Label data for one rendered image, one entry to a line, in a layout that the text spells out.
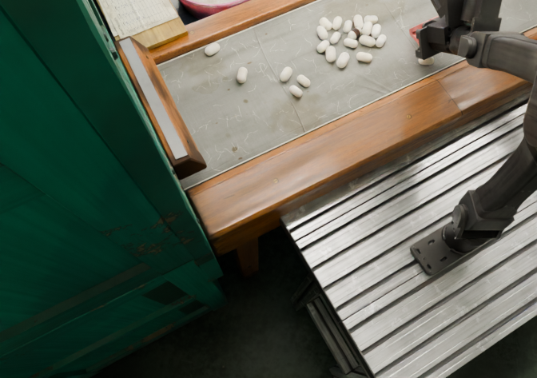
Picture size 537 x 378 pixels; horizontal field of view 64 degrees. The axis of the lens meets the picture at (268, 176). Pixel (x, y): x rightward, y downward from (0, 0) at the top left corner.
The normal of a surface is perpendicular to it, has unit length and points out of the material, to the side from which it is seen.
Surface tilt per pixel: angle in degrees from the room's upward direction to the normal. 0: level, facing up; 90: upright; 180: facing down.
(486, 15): 47
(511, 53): 88
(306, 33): 0
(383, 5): 0
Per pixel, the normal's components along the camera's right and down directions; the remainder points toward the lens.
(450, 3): 0.36, 0.40
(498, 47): -0.98, 0.03
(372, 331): 0.02, -0.37
